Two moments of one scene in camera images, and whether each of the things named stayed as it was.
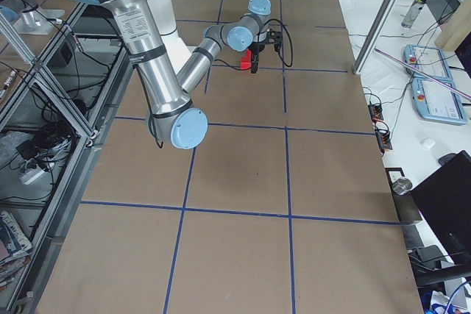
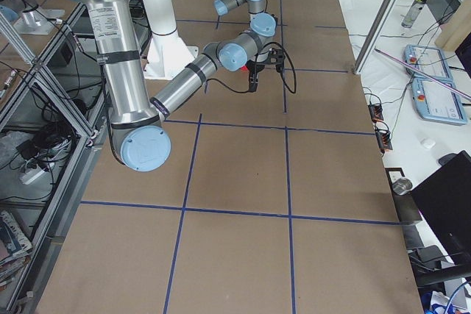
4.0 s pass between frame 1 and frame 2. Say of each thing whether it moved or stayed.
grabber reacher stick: stayed
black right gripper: moved
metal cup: stayed
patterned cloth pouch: stayed
